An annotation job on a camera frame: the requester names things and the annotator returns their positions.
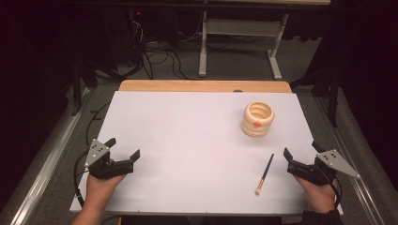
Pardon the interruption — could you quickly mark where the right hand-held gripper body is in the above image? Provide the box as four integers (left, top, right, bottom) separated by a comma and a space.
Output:
286, 149, 361, 187

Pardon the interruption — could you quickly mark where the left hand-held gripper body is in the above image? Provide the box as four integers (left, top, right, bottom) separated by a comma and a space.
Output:
84, 139, 135, 181

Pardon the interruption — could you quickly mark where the dark-handled brush with beige tip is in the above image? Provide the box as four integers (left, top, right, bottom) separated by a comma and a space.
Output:
254, 153, 275, 197

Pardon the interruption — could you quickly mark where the cream ribbed cup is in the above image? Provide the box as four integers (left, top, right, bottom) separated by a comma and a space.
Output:
240, 100, 276, 138

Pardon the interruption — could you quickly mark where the person's left hand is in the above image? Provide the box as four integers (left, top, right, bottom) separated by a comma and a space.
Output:
85, 172, 127, 207

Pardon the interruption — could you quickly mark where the person's right hand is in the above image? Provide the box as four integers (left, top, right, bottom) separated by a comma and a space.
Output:
293, 174, 340, 215

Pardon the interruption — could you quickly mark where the person's right black sleeve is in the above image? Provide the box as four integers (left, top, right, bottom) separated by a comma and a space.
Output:
301, 208, 345, 225

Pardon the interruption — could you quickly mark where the white table cover board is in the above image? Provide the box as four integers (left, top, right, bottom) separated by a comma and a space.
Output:
69, 90, 344, 217

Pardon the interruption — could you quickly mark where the dark metal stand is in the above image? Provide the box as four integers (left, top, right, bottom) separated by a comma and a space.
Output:
289, 69, 341, 128
69, 59, 100, 117

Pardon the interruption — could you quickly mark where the dark box with red light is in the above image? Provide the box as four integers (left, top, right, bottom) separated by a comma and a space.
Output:
102, 8, 180, 68

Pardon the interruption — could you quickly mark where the right hand-held gripper black cable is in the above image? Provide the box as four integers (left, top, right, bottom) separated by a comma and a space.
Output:
318, 168, 343, 209

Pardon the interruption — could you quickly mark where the hand-held gripper black cable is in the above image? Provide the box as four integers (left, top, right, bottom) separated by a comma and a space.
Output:
72, 149, 95, 209
318, 168, 343, 209

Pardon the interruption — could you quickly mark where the black floor cable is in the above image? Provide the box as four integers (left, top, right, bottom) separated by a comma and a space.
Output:
84, 101, 113, 146

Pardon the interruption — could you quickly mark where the left hand-held gripper black cable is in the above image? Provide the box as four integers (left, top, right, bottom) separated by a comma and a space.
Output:
72, 149, 95, 209

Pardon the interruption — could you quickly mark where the aluminium floor rail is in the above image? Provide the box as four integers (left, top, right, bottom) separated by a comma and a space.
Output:
314, 97, 388, 225
8, 88, 95, 225

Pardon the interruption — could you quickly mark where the tangle of floor cables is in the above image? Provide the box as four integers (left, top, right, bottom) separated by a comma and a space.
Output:
130, 20, 191, 81

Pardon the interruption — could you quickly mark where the white metal desk frame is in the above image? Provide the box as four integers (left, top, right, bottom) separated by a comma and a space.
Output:
198, 10, 290, 81

